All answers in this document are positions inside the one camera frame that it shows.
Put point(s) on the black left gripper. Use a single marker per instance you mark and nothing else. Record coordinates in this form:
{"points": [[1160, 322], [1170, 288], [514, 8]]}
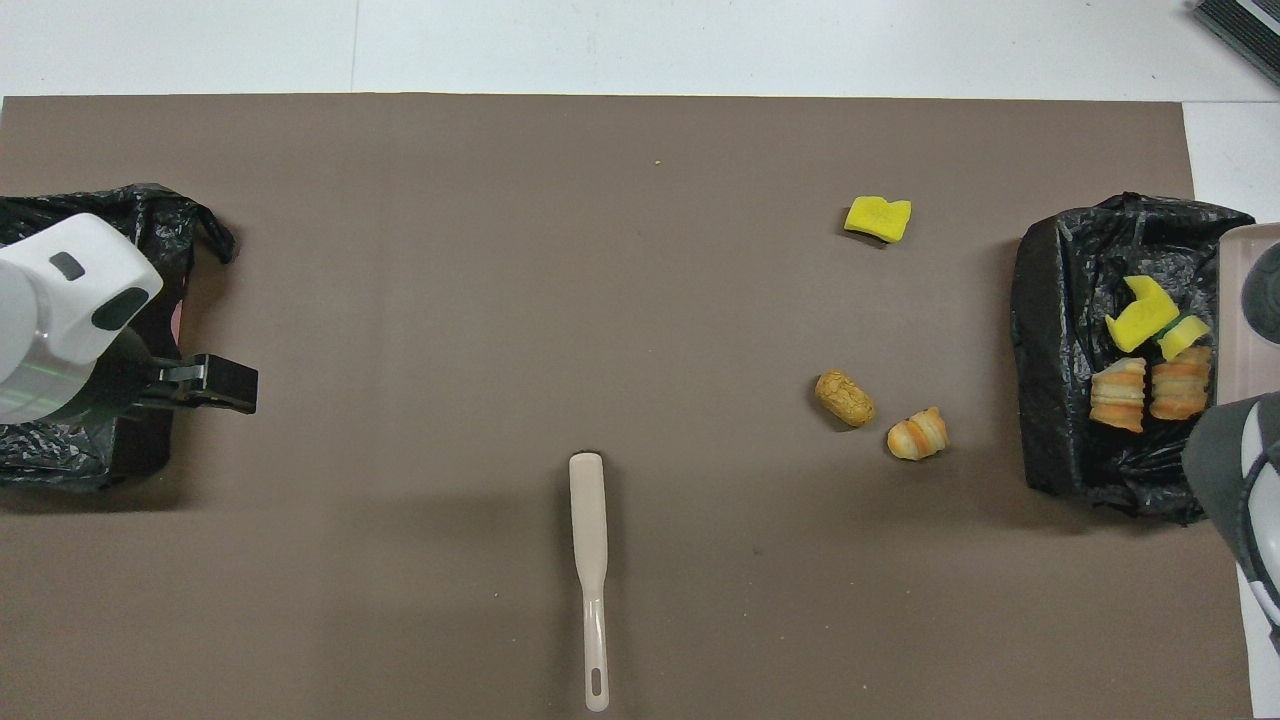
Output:
{"points": [[120, 380]]}

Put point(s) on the beige hand brush black bristles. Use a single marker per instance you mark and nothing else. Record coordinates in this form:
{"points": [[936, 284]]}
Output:
{"points": [[589, 520]]}

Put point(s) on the pale striped pastry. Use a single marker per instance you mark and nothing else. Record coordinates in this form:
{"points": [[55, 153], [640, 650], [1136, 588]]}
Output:
{"points": [[1118, 393]]}

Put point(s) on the curved yellow sponge piece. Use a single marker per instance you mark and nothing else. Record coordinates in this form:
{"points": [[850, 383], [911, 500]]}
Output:
{"points": [[1138, 320]]}

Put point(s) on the pale bread chunk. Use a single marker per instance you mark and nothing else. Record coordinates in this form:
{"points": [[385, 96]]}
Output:
{"points": [[1180, 388]]}

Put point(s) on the yellow sponge with green pad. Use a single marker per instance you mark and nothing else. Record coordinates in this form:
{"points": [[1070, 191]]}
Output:
{"points": [[1186, 336]]}

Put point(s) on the beige plastic dustpan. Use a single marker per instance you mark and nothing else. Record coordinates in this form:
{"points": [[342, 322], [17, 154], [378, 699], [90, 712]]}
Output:
{"points": [[1232, 300]]}

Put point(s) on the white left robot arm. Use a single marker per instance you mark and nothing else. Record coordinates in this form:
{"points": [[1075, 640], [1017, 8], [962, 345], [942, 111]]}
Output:
{"points": [[60, 300]]}

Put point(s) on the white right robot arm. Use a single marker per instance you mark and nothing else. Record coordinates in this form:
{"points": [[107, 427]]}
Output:
{"points": [[1230, 480]]}

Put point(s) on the black bag lined bin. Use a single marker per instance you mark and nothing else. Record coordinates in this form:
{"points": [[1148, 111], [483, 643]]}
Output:
{"points": [[190, 220], [1060, 330]]}

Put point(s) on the brown table mat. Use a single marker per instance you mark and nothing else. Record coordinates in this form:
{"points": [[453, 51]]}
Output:
{"points": [[450, 250]]}

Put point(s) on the brown oval bread roll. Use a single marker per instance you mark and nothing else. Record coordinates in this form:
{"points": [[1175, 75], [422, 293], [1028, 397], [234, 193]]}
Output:
{"points": [[845, 398]]}

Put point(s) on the flat yellow sponge piece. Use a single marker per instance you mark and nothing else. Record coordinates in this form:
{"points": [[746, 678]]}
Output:
{"points": [[878, 218]]}

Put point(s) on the small orange striped croissant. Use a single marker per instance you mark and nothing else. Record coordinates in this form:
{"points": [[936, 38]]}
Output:
{"points": [[918, 436]]}

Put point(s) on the dark grey ribbed panel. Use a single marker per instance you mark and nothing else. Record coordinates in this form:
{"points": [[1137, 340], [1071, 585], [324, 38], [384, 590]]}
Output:
{"points": [[1245, 30]]}

